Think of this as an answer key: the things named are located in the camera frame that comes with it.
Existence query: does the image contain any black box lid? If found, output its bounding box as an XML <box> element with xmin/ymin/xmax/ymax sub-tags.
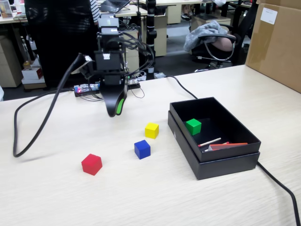
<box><xmin>167</xmin><ymin>110</ymin><xmax>261</xmax><ymax>181</ymax></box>

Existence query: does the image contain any black office chair chrome frame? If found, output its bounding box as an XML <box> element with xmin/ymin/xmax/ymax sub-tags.
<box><xmin>190</xmin><ymin>0</ymin><xmax>257</xmax><ymax>73</ymax></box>

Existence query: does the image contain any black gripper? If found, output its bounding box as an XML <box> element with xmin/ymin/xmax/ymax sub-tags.
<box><xmin>99</xmin><ymin>70</ymin><xmax>129</xmax><ymax>118</ymax></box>

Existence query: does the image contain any thin black wire bundle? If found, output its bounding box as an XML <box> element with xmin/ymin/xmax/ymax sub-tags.
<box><xmin>117</xmin><ymin>20</ymin><xmax>156</xmax><ymax>99</ymax></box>

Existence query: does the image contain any red cube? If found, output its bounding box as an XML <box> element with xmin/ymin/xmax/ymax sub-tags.
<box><xmin>81</xmin><ymin>153</ymin><xmax>103</xmax><ymax>176</ymax></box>

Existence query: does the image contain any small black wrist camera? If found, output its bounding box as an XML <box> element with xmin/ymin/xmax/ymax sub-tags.
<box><xmin>70</xmin><ymin>53</ymin><xmax>96</xmax><ymax>80</ymax></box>

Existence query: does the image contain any brown cardboard carton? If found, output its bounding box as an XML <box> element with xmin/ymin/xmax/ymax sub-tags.
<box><xmin>22</xmin><ymin>79</ymin><xmax>48</xmax><ymax>90</ymax></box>

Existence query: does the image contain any orange red flat card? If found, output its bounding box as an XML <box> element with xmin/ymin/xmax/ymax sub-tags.
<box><xmin>209</xmin><ymin>142</ymin><xmax>249</xmax><ymax>151</ymax></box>

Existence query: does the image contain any white and red carton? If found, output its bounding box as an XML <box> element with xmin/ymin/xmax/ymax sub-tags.
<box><xmin>21</xmin><ymin>67</ymin><xmax>44</xmax><ymax>81</ymax></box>

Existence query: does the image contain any large cardboard box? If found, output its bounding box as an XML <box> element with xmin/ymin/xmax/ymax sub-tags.
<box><xmin>245</xmin><ymin>0</ymin><xmax>301</xmax><ymax>94</ymax></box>

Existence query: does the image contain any person in striped shirt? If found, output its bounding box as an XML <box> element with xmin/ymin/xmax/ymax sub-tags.
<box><xmin>89</xmin><ymin>0</ymin><xmax>101</xmax><ymax>24</ymax></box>

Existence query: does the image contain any black vertical pole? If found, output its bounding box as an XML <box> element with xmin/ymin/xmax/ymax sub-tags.
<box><xmin>145</xmin><ymin>0</ymin><xmax>158</xmax><ymax>80</ymax></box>

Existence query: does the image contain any grey blanket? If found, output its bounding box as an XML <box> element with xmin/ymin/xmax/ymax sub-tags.
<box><xmin>183</xmin><ymin>20</ymin><xmax>229</xmax><ymax>52</ymax></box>

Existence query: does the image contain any pink cushion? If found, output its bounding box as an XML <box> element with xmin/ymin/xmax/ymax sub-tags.
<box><xmin>214</xmin><ymin>37</ymin><xmax>233</xmax><ymax>52</ymax></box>

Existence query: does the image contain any wooden stick with red tip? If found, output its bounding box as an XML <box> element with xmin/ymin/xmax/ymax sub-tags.
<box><xmin>198</xmin><ymin>137</ymin><xmax>222</xmax><ymax>147</ymax></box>

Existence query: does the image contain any framed picture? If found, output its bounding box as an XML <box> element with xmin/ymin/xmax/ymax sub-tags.
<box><xmin>0</xmin><ymin>0</ymin><xmax>14</xmax><ymax>19</ymax></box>

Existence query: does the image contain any black box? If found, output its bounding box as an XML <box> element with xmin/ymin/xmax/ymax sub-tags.
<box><xmin>169</xmin><ymin>96</ymin><xmax>262</xmax><ymax>163</ymax></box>

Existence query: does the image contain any control board with red light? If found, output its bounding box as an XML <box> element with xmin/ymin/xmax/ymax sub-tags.
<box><xmin>73</xmin><ymin>82</ymin><xmax>102</xmax><ymax>97</ymax></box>

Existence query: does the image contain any green cube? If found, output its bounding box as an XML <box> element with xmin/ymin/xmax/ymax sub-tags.
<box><xmin>185</xmin><ymin>118</ymin><xmax>202</xmax><ymax>136</ymax></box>

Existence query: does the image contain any black laptop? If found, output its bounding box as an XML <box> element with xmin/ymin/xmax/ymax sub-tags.
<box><xmin>98</xmin><ymin>0</ymin><xmax>131</xmax><ymax>14</ymax></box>

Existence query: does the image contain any blue cube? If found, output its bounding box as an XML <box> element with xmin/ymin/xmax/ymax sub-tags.
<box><xmin>134</xmin><ymin>139</ymin><xmax>151</xmax><ymax>160</ymax></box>

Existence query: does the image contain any thick black cable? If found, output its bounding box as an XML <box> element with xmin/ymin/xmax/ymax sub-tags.
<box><xmin>13</xmin><ymin>53</ymin><xmax>85</xmax><ymax>158</ymax></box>
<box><xmin>162</xmin><ymin>74</ymin><xmax>301</xmax><ymax>226</ymax></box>

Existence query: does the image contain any yellow cube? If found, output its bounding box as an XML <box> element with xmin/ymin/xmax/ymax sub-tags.
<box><xmin>144</xmin><ymin>122</ymin><xmax>160</xmax><ymax>139</ymax></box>

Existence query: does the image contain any beige drawer cabinet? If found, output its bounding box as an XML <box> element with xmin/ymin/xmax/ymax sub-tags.
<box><xmin>0</xmin><ymin>35</ymin><xmax>24</xmax><ymax>88</ymax></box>
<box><xmin>122</xmin><ymin>25</ymin><xmax>140</xmax><ymax>71</ymax></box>
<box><xmin>154</xmin><ymin>14</ymin><xmax>169</xmax><ymax>57</ymax></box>

